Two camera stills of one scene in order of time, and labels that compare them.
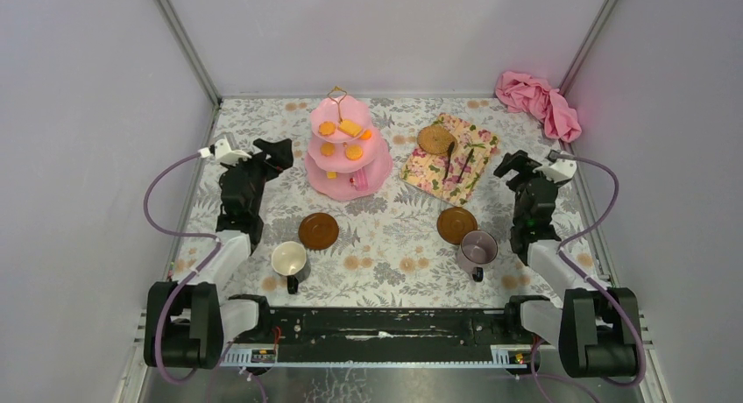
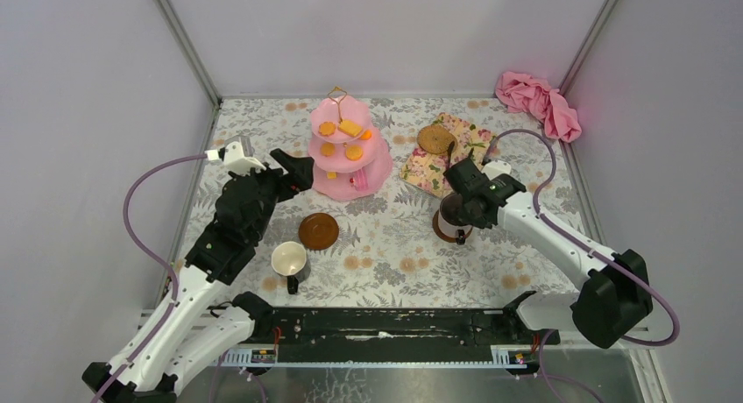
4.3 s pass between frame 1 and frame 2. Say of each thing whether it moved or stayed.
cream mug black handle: stayed
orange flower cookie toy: stayed
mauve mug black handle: moved
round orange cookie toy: stayed
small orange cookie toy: stayed
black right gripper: moved
